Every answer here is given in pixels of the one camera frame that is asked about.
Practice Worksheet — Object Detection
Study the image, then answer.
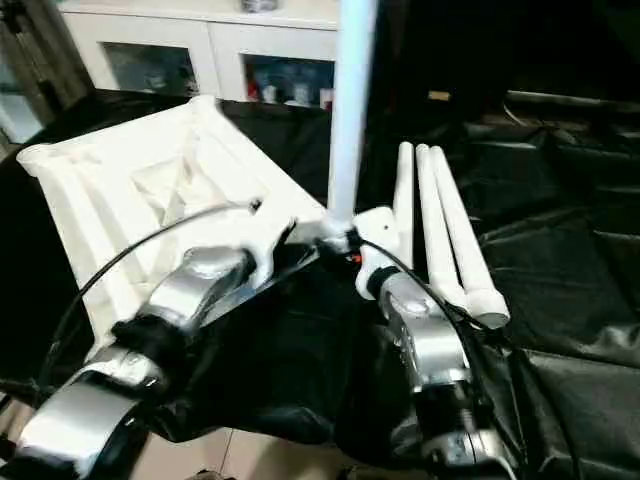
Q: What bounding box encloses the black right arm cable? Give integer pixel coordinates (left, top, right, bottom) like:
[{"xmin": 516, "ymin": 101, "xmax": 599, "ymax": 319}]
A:
[{"xmin": 349, "ymin": 234, "xmax": 586, "ymax": 480}]

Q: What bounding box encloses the white plastic table top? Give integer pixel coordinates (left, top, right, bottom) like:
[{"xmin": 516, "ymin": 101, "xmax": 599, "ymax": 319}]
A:
[{"xmin": 15, "ymin": 94, "xmax": 351, "ymax": 351}]

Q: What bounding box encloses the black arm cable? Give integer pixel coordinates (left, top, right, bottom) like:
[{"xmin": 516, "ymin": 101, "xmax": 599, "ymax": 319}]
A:
[
  {"xmin": 39, "ymin": 199, "xmax": 264, "ymax": 401},
  {"xmin": 349, "ymin": 234, "xmax": 586, "ymax": 480}
]

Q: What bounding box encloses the white plastic table leg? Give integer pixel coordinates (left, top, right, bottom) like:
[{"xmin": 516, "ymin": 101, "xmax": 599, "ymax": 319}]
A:
[
  {"xmin": 324, "ymin": 0, "xmax": 381, "ymax": 236},
  {"xmin": 429, "ymin": 145, "xmax": 511, "ymax": 329},
  {"xmin": 414, "ymin": 143, "xmax": 471, "ymax": 311},
  {"xmin": 392, "ymin": 141, "xmax": 416, "ymax": 266}
]

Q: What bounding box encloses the white glass door cabinet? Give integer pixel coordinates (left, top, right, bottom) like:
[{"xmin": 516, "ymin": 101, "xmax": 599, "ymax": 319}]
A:
[{"xmin": 62, "ymin": 0, "xmax": 341, "ymax": 109}]

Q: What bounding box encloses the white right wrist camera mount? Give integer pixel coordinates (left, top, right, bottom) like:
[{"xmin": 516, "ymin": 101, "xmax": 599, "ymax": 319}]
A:
[{"xmin": 353, "ymin": 207, "xmax": 404, "ymax": 301}]

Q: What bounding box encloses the long dark rod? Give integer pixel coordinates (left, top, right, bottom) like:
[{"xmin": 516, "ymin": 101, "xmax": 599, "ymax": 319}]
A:
[{"xmin": 504, "ymin": 92, "xmax": 640, "ymax": 114}]

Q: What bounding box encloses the metal framed glass door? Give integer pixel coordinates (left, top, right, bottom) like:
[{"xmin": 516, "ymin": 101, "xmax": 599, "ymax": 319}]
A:
[{"xmin": 0, "ymin": 0, "xmax": 96, "ymax": 146}]

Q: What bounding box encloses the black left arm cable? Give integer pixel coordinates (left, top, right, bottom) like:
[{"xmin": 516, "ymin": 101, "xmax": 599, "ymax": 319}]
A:
[{"xmin": 39, "ymin": 199, "xmax": 264, "ymax": 401}]

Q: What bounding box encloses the black mat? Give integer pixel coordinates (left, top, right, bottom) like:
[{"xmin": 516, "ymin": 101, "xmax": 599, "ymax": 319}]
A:
[{"xmin": 0, "ymin": 87, "xmax": 640, "ymax": 480}]

